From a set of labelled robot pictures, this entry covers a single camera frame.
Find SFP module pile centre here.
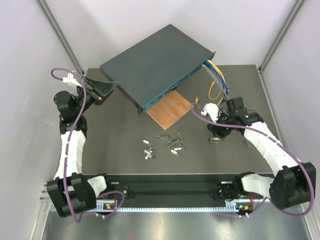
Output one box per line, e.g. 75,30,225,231
157,131,186,157

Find SFP module cluster left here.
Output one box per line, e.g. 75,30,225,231
143,147,156,160

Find wooden board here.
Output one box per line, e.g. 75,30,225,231
146,90,191,131

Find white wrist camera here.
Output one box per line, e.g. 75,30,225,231
62,72,82,89
200,103,220,123

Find perforated cable duct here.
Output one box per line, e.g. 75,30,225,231
49,198,253,214

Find black table mat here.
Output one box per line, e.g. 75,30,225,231
73,64,281,176

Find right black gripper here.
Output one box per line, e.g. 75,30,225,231
207,108,235,140

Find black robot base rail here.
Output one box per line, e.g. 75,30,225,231
74,173,276,208

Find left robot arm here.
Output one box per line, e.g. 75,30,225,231
46,77,117,218

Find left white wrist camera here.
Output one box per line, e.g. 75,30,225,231
62,72,82,89

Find yellow ethernet cable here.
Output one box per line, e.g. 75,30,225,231
194,59,227,111

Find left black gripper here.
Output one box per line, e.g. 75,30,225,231
74,76,118,116

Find dark blue network switch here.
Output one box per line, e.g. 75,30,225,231
99,24,215,114

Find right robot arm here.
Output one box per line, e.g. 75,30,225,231
201,97,316,210

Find grey ethernet cable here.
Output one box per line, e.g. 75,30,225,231
202,67,257,148

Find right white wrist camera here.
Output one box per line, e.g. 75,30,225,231
200,103,220,123

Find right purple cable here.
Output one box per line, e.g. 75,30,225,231
190,102,316,218

